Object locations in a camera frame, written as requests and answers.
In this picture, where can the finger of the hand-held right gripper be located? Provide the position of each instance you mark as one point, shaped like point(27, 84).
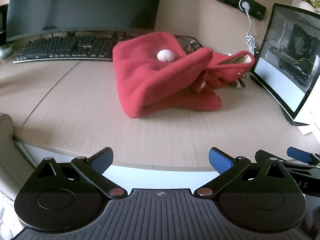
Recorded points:
point(262, 155)
point(297, 155)

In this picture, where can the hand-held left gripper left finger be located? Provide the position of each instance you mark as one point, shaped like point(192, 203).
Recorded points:
point(103, 160)

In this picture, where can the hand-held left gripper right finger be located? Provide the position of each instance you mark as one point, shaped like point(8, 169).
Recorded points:
point(220, 160)

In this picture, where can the red fleece garment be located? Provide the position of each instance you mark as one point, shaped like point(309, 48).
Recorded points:
point(150, 80)

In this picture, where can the white paper sheet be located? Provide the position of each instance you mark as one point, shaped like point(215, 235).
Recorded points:
point(310, 130)

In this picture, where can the grey chair armrest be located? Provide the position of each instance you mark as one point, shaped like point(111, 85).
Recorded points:
point(7, 142)

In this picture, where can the glass-sided computer case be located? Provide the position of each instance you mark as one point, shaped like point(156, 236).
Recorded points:
point(287, 55)

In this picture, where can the white knitted cloth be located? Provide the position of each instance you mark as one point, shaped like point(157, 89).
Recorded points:
point(4, 217)

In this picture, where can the black keyboard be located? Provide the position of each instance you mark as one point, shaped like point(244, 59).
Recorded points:
point(62, 47)

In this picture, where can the green round object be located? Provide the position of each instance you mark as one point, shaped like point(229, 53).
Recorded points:
point(5, 52)

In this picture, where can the black computer monitor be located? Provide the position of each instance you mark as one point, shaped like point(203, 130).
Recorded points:
point(75, 5)

